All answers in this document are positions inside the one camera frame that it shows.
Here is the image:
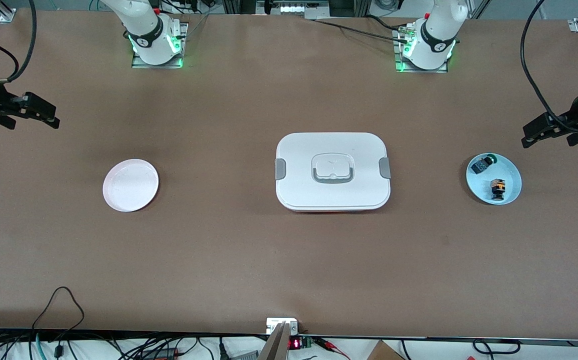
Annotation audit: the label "grey camera pole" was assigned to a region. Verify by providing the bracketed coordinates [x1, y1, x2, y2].
[259, 322, 292, 360]

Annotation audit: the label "pink round plate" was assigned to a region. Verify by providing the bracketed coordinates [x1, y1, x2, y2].
[102, 158, 160, 213]

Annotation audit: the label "blue black small object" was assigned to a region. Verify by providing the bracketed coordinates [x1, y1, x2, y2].
[470, 155, 500, 175]

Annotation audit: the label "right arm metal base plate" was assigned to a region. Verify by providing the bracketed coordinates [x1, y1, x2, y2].
[131, 21, 190, 69]

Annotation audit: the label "grey device with lit panel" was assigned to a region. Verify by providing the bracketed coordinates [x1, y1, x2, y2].
[255, 0, 331, 21]

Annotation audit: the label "white lidded lunch box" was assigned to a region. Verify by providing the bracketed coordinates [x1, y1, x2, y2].
[274, 132, 392, 213]

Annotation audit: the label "thin black looped cable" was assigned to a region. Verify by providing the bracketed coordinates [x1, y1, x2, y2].
[31, 286, 86, 332]

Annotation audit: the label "black cable across table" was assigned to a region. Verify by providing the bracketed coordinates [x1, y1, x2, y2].
[313, 15, 411, 45]

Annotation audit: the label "small metal bracket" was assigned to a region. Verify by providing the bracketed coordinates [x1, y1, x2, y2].
[266, 317, 300, 336]

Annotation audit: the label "orange push button switch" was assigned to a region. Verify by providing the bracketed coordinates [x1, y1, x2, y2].
[489, 178, 508, 202]

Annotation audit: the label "black power adapter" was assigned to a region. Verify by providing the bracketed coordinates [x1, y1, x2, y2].
[139, 347, 181, 360]

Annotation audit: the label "black coiled cable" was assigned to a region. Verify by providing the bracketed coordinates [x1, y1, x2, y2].
[473, 339, 521, 355]

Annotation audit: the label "brown cardboard box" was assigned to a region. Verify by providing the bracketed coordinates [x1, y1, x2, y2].
[366, 340, 405, 360]

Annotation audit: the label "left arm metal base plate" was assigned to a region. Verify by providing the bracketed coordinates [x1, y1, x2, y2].
[393, 22, 450, 74]

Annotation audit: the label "red clip leads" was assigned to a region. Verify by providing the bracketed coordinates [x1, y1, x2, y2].
[314, 337, 351, 360]

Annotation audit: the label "light blue round plate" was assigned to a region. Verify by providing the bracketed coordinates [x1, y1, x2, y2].
[465, 152, 523, 206]

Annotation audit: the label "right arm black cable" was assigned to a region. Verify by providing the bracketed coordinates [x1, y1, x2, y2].
[0, 0, 38, 83]

